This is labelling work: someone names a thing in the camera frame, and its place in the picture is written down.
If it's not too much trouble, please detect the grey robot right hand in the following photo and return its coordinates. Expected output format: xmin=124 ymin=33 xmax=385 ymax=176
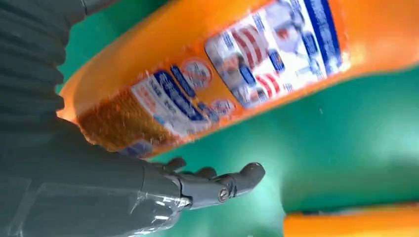
xmin=0 ymin=118 xmax=266 ymax=237

